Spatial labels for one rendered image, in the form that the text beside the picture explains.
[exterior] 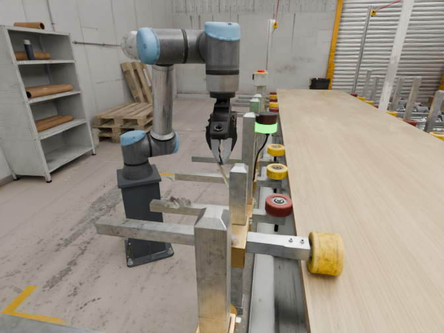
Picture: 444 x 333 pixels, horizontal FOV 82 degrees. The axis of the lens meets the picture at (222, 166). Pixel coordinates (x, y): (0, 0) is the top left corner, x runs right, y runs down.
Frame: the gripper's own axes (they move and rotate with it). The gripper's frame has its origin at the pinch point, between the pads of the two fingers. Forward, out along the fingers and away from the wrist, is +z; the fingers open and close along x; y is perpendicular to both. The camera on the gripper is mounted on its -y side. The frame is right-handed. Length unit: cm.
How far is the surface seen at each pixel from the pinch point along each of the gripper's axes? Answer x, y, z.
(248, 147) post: -7.9, 0.7, -4.9
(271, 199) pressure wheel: -15.4, -1.0, 10.8
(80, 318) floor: 79, 10, 101
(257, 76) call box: -6, 75, -19
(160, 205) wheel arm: 19.7, -3.0, 15.3
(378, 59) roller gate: -323, 804, -13
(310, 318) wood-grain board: -21.8, -38.5, 11.0
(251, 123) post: -8.3, 0.8, -11.7
